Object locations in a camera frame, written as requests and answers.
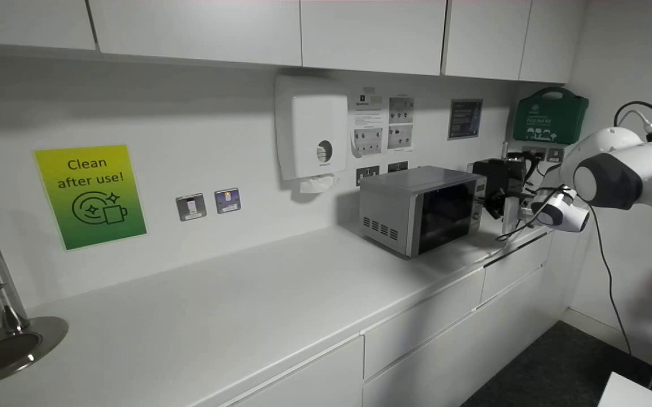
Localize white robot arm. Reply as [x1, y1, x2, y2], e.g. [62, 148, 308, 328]
[486, 100, 652, 234]

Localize steel wall socket plate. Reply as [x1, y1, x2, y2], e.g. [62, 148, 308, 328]
[215, 187, 242, 214]

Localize silver microwave oven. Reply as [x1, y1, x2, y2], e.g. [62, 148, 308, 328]
[359, 165, 486, 259]

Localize black double socket right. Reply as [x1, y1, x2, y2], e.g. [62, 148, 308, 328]
[387, 160, 406, 174]

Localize white cabinets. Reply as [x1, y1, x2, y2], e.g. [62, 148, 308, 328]
[217, 229, 566, 407]
[0, 0, 588, 84]

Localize white instruction poster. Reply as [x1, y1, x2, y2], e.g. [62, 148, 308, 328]
[350, 89, 413, 158]

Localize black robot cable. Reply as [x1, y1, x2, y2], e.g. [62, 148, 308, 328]
[497, 100, 652, 357]

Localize white upper cabinets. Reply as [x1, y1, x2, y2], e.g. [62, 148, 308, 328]
[0, 0, 588, 84]

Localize black double socket left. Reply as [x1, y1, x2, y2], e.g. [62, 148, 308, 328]
[354, 165, 379, 185]

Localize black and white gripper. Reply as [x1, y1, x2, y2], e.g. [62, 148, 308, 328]
[485, 162, 590, 235]

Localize white lower cabinets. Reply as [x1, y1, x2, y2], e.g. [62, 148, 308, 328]
[217, 229, 566, 407]

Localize green first aid box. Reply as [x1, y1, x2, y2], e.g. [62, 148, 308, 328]
[511, 87, 588, 144]

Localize steel wall switch plate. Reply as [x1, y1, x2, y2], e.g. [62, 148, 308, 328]
[175, 194, 205, 222]

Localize green clean after use sign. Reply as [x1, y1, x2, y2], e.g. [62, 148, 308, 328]
[34, 144, 147, 248]

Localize black double socket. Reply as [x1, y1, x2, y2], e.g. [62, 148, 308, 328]
[354, 165, 379, 185]
[387, 160, 406, 174]

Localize dark framed wall notice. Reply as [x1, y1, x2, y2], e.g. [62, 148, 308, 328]
[448, 100, 481, 138]

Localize black coffee machine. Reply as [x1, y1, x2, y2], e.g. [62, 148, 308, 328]
[473, 158, 525, 200]

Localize white paper towel dispenser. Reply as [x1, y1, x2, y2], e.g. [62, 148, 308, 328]
[274, 75, 348, 194]

